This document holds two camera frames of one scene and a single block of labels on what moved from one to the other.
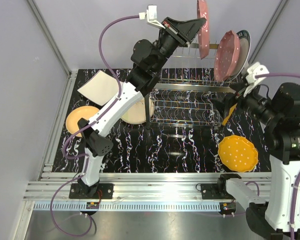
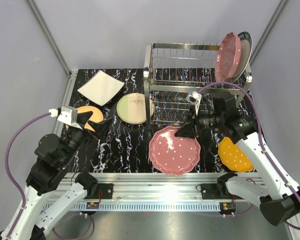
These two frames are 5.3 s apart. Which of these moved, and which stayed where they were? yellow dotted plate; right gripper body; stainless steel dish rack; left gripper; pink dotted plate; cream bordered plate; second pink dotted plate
Moved: pink dotted plate; left gripper; right gripper body
Stayed: yellow dotted plate; cream bordered plate; second pink dotted plate; stainless steel dish rack
